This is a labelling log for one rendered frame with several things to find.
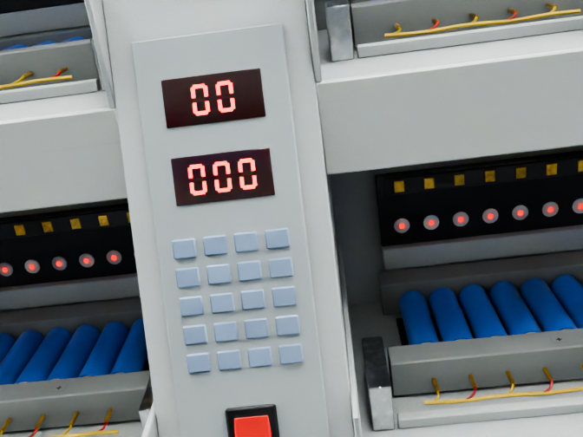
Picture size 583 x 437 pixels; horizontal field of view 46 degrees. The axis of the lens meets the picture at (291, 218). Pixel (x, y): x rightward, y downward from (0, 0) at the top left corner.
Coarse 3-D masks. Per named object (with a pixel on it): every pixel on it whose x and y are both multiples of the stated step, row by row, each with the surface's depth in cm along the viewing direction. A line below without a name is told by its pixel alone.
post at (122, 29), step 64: (128, 0) 32; (192, 0) 31; (256, 0) 31; (128, 64) 32; (128, 128) 32; (320, 128) 31; (128, 192) 32; (320, 192) 32; (320, 256) 32; (320, 320) 32
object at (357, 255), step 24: (384, 168) 51; (408, 168) 51; (336, 192) 52; (360, 192) 51; (0, 216) 53; (336, 216) 52; (360, 216) 51; (360, 240) 52; (360, 264) 52; (360, 288) 52
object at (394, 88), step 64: (384, 0) 38; (448, 0) 37; (512, 0) 37; (576, 0) 37; (320, 64) 36; (384, 64) 33; (448, 64) 31; (512, 64) 31; (576, 64) 31; (384, 128) 32; (448, 128) 32; (512, 128) 32; (576, 128) 32
